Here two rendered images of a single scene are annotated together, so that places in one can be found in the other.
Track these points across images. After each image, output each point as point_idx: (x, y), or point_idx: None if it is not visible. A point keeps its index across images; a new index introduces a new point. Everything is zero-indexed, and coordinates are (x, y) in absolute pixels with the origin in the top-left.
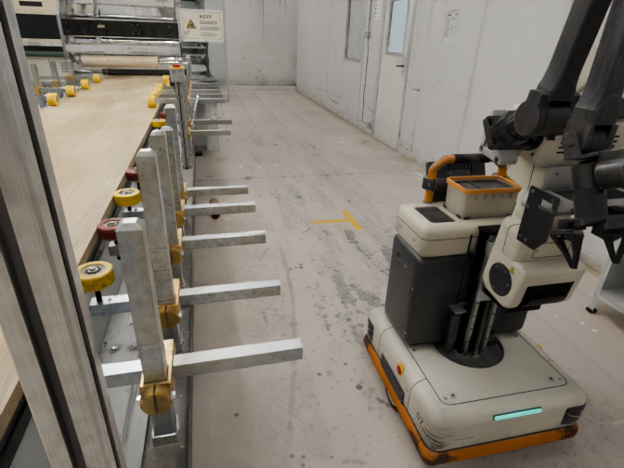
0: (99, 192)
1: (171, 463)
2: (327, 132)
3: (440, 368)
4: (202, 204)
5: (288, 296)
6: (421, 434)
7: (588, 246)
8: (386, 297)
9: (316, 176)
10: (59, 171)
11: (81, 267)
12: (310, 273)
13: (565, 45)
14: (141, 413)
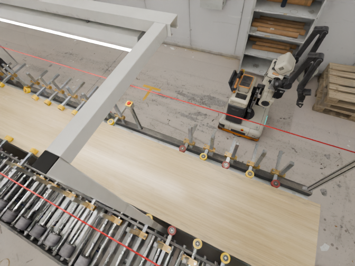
0: (198, 162)
1: (282, 179)
2: (56, 36)
3: (249, 123)
4: (209, 141)
5: (181, 132)
6: (254, 138)
7: (222, 50)
8: (226, 117)
9: (105, 74)
10: (168, 168)
11: (248, 175)
12: (175, 120)
13: (297, 75)
14: (260, 181)
